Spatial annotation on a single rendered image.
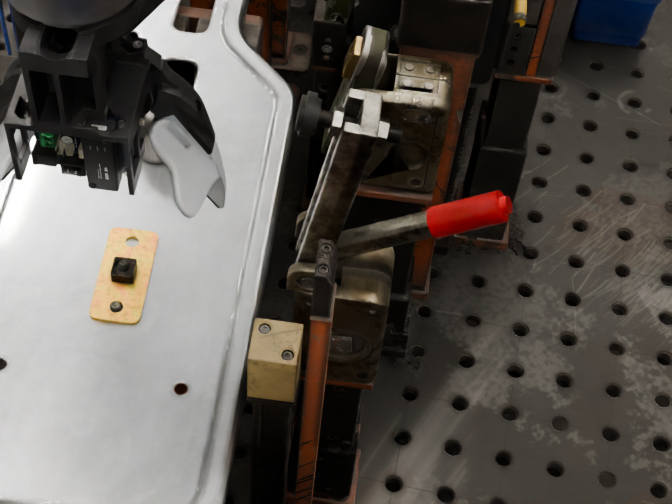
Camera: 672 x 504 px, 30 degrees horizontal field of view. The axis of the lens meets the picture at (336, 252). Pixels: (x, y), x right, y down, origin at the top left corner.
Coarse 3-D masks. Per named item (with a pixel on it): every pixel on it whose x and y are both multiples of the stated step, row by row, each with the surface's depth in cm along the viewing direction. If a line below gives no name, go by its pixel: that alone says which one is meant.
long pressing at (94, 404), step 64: (256, 64) 107; (256, 128) 103; (0, 192) 98; (64, 192) 98; (128, 192) 99; (256, 192) 100; (0, 256) 94; (64, 256) 95; (192, 256) 96; (256, 256) 96; (0, 320) 91; (64, 320) 92; (192, 320) 92; (0, 384) 88; (64, 384) 89; (128, 384) 89; (192, 384) 89; (0, 448) 85; (64, 448) 86; (128, 448) 86; (192, 448) 86
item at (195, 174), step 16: (160, 128) 77; (176, 128) 78; (160, 144) 77; (176, 144) 78; (192, 144) 79; (176, 160) 78; (192, 160) 79; (208, 160) 80; (176, 176) 78; (192, 176) 79; (208, 176) 81; (224, 176) 82; (176, 192) 77; (192, 192) 79; (208, 192) 83; (224, 192) 83; (192, 208) 78
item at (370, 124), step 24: (312, 96) 76; (360, 96) 77; (312, 120) 76; (336, 120) 77; (360, 120) 76; (384, 120) 77; (336, 144) 77; (360, 144) 76; (384, 144) 78; (336, 168) 78; (360, 168) 78; (336, 192) 80; (312, 216) 83; (336, 216) 82; (312, 240) 85; (336, 240) 84
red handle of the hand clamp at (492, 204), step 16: (496, 192) 82; (432, 208) 84; (448, 208) 83; (464, 208) 82; (480, 208) 82; (496, 208) 81; (512, 208) 82; (384, 224) 86; (400, 224) 85; (416, 224) 84; (432, 224) 83; (448, 224) 83; (464, 224) 83; (480, 224) 82; (496, 224) 82; (352, 240) 87; (368, 240) 86; (384, 240) 86; (400, 240) 85; (416, 240) 85
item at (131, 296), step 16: (112, 240) 96; (144, 240) 96; (112, 256) 95; (128, 256) 95; (144, 256) 95; (112, 272) 93; (128, 272) 93; (144, 272) 94; (96, 288) 93; (112, 288) 93; (128, 288) 93; (144, 288) 93; (96, 304) 92; (128, 304) 92; (96, 320) 92; (112, 320) 92; (128, 320) 92
